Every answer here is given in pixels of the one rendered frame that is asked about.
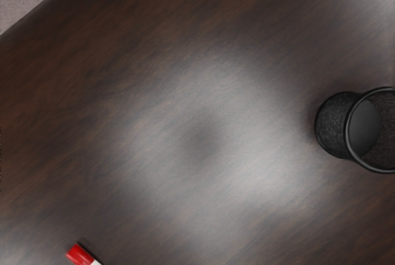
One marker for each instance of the black mesh pen holder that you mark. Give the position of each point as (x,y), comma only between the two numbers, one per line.
(334,126)

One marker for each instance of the red and white marker pen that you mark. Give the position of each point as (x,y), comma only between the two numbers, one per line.
(78,254)

